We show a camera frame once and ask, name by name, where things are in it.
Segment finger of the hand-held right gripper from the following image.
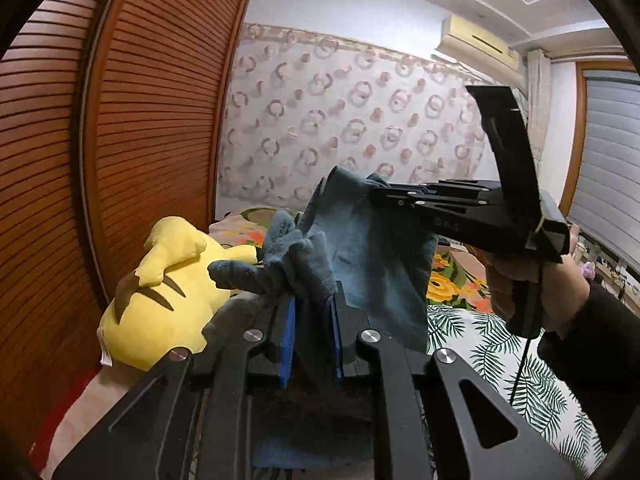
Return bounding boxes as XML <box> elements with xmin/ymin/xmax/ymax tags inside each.
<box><xmin>367</xmin><ymin>178</ymin><xmax>501</xmax><ymax>202</ymax></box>
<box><xmin>370</xmin><ymin>195</ymin><xmax>451</xmax><ymax>235</ymax></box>

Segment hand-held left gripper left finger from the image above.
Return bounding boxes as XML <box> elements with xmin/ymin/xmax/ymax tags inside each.
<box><xmin>52</xmin><ymin>295</ymin><xmax>301</xmax><ymax>480</ymax></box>

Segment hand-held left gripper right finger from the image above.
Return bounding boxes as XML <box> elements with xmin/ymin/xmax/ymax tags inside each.
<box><xmin>327</xmin><ymin>282</ymin><xmax>596</xmax><ymax>480</ymax></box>

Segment teal blue pants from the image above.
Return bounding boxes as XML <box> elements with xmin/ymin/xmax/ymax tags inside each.
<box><xmin>202</xmin><ymin>166</ymin><xmax>440</xmax><ymax>471</ymax></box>

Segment person's right forearm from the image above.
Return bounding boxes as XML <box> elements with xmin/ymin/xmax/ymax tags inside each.
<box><xmin>537</xmin><ymin>277</ymin><xmax>640</xmax><ymax>453</ymax></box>

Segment person's right hand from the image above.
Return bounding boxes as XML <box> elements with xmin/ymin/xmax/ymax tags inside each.
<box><xmin>486</xmin><ymin>224</ymin><xmax>592</xmax><ymax>335</ymax></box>

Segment beige curtain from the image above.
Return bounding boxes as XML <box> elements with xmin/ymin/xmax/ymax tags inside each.
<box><xmin>522</xmin><ymin>47</ymin><xmax>551</xmax><ymax>191</ymax></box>

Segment floral blanket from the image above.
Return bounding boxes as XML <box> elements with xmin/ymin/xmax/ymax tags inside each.
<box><xmin>207</xmin><ymin>205</ymin><xmax>496</xmax><ymax>316</ymax></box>

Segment circle pattern curtain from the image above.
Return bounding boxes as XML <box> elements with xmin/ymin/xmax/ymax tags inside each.
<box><xmin>216</xmin><ymin>22</ymin><xmax>501</xmax><ymax>211</ymax></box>

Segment yellow plush toy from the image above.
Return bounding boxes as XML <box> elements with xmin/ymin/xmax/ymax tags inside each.
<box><xmin>97</xmin><ymin>216</ymin><xmax>258</xmax><ymax>372</ymax></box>

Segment cream air conditioner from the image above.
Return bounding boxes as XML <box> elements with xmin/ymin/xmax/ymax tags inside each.
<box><xmin>432</xmin><ymin>14</ymin><xmax>526</xmax><ymax>86</ymax></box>

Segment palm leaf print bedsheet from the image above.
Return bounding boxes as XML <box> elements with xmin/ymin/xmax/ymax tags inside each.
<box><xmin>425</xmin><ymin>305</ymin><xmax>606</xmax><ymax>476</ymax></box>

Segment wooden louvered wardrobe door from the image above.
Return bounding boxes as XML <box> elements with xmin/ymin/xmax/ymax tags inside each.
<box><xmin>0</xmin><ymin>0</ymin><xmax>266</xmax><ymax>461</ymax></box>

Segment wooden window frame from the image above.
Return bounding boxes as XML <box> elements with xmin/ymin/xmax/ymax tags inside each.
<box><xmin>559</xmin><ymin>60</ymin><xmax>640</xmax><ymax>216</ymax></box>

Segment black cable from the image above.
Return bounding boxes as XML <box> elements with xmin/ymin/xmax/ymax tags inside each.
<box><xmin>510</xmin><ymin>260</ymin><xmax>547</xmax><ymax>406</ymax></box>

